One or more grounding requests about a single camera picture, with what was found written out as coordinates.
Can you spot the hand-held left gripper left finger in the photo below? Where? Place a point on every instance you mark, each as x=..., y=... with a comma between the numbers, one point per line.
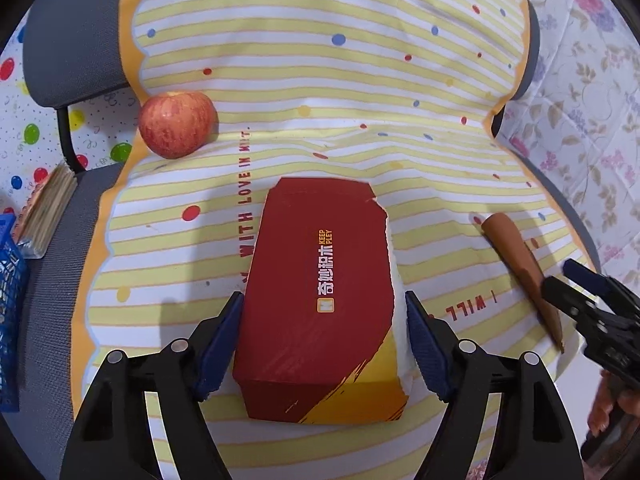
x=217, y=350

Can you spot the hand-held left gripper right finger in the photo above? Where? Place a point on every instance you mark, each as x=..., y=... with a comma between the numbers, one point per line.
x=427, y=350

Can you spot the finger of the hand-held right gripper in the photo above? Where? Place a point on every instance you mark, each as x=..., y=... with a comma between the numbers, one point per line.
x=565, y=295
x=582, y=272

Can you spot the brown cone wrapper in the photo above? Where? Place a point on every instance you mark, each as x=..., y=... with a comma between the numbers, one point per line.
x=520, y=260

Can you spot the red cardboard box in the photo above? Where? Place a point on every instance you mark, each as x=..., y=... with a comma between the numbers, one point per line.
x=315, y=300

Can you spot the person's right hand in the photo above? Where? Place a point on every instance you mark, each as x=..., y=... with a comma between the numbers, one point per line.
x=602, y=405

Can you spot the blue plastic basket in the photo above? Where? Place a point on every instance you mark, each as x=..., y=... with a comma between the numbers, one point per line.
x=10, y=310

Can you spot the brown paper bundle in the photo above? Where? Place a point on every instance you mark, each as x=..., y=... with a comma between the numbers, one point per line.
x=47, y=210

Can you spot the red apple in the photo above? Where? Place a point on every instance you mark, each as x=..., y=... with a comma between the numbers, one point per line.
x=175, y=125

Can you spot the yellow striped cloth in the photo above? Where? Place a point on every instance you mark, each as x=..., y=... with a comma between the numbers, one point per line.
x=325, y=85

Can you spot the grey office chair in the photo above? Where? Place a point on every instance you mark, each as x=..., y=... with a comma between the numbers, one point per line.
x=70, y=50

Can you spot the floral wall sheet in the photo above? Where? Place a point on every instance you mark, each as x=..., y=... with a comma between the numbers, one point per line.
x=585, y=85

